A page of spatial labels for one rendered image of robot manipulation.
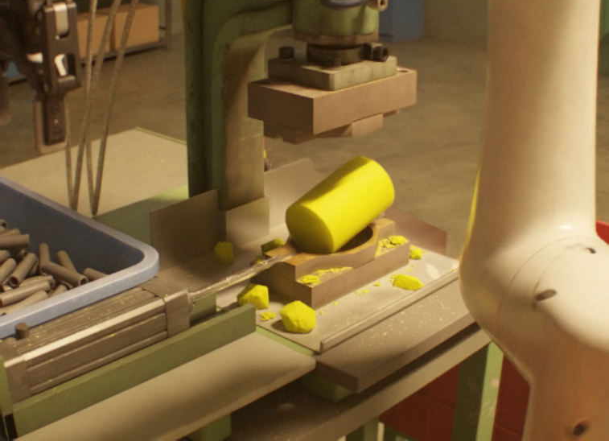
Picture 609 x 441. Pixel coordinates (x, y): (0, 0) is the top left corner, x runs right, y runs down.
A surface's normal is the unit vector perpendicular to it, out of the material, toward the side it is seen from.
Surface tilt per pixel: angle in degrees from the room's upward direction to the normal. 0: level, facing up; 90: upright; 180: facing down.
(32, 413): 90
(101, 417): 0
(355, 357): 0
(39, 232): 82
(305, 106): 90
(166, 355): 90
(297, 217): 106
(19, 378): 90
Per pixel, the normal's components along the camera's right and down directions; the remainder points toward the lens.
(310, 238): -0.65, 0.51
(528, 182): -0.37, 0.26
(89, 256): -0.67, 0.12
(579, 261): -0.23, -0.89
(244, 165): 0.74, 0.25
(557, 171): 0.11, 0.29
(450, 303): 0.00, -0.93
